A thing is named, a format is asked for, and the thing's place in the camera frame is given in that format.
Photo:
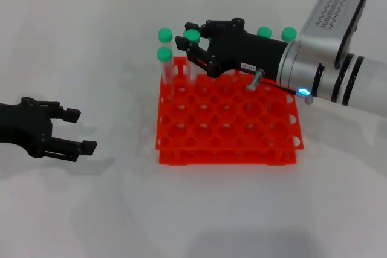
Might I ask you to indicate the orange test tube rack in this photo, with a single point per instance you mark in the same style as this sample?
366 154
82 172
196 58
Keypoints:
229 119

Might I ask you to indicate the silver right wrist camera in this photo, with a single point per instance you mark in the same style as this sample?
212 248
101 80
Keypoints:
332 19

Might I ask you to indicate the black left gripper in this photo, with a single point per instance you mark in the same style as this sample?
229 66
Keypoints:
24 125

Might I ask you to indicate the green capped test tube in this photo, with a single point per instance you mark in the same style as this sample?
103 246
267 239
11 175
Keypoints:
192 36
165 34
288 34
164 54
264 32

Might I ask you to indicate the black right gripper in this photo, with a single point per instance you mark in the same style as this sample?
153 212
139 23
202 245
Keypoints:
251 52

